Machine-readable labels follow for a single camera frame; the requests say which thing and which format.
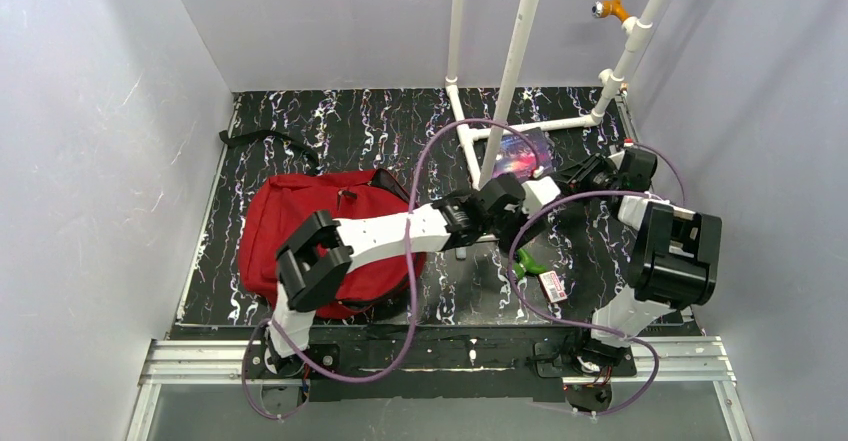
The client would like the dark purple galaxy book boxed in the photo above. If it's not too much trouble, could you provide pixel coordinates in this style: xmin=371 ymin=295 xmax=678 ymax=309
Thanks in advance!
xmin=492 ymin=128 xmax=555 ymax=182

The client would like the red student backpack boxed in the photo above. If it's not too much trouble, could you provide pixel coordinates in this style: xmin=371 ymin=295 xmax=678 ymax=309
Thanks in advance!
xmin=238 ymin=168 xmax=409 ymax=319

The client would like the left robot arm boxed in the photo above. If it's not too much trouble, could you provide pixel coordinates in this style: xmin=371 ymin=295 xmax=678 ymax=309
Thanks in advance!
xmin=268 ymin=174 xmax=560 ymax=364

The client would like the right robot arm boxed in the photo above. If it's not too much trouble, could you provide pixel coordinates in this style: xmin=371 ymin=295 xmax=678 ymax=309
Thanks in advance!
xmin=530 ymin=142 xmax=722 ymax=380

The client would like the small red white card box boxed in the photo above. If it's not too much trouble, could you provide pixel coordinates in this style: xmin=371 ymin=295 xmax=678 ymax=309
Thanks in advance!
xmin=538 ymin=271 xmax=568 ymax=304

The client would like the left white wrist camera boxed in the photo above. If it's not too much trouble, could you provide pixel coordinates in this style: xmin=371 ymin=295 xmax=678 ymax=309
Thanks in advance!
xmin=521 ymin=176 xmax=561 ymax=216

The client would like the white PVC pipe frame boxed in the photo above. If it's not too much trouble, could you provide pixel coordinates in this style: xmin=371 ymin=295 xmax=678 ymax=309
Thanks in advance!
xmin=445 ymin=0 xmax=692 ymax=191

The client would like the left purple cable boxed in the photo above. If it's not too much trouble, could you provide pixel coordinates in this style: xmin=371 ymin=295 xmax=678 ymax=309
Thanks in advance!
xmin=239 ymin=118 xmax=541 ymax=422

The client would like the purple cable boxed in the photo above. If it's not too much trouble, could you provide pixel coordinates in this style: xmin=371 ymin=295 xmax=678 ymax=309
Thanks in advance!
xmin=506 ymin=139 xmax=687 ymax=419
xmin=239 ymin=118 xmax=541 ymax=422

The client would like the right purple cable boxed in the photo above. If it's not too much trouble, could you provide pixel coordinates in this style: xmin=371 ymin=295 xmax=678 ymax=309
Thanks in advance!
xmin=506 ymin=139 xmax=687 ymax=419

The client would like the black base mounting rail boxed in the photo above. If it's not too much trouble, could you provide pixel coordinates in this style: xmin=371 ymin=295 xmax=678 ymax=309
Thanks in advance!
xmin=140 ymin=325 xmax=736 ymax=402

